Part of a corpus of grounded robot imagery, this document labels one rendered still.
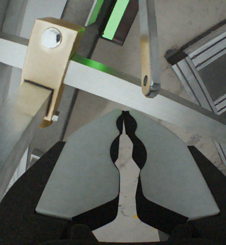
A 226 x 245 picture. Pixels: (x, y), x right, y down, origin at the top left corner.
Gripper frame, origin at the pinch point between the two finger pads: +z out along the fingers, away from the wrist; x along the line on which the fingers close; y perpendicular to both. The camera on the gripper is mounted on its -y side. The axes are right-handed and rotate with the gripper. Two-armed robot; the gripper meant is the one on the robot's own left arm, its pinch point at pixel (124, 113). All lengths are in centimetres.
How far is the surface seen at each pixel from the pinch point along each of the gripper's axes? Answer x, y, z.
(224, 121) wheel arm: 15.6, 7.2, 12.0
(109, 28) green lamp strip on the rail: -2.0, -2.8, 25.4
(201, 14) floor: 44, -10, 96
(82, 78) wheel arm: -4.3, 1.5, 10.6
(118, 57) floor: 1, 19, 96
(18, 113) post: -9.0, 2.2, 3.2
